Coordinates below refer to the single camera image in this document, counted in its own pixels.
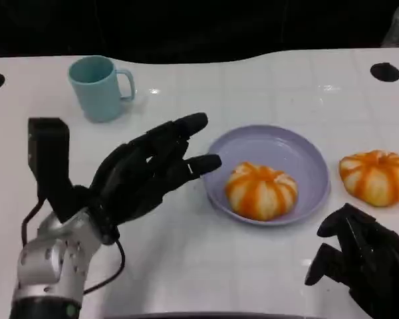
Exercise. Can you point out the pale green mug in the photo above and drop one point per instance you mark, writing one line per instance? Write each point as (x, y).
(94, 96)

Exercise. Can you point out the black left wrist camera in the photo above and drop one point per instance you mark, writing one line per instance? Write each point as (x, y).
(50, 149)

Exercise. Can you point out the black cloth backdrop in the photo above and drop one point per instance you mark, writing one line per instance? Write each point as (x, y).
(186, 26)

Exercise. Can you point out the grey machine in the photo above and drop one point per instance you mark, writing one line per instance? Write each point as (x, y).
(398, 23)

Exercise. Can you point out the lilac plate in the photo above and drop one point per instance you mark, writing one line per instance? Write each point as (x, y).
(286, 146)

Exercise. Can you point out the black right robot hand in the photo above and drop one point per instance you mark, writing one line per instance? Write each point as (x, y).
(379, 266)

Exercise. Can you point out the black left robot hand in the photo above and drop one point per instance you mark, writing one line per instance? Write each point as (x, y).
(133, 179)

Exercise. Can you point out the orange white toy bread roll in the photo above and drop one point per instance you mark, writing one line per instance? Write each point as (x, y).
(375, 179)
(262, 192)

